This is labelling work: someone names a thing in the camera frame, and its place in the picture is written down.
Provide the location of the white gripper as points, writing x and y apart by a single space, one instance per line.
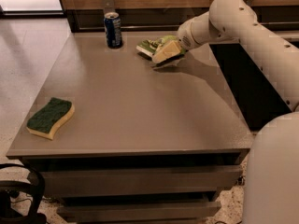
186 38

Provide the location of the grey drawer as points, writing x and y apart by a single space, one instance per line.
139 212
120 182

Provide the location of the green and yellow sponge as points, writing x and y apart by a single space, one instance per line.
50 118

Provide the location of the grey lower drawer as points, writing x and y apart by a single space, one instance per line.
139 212

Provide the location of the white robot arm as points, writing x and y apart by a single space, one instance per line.
272 174

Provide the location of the green jalapeno chip bag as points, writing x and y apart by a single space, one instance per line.
149 47

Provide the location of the blue soda can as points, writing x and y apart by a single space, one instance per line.
112 24

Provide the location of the grey upper drawer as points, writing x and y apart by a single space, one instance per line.
120 182

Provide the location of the left metal wall bracket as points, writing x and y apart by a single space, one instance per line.
108 6

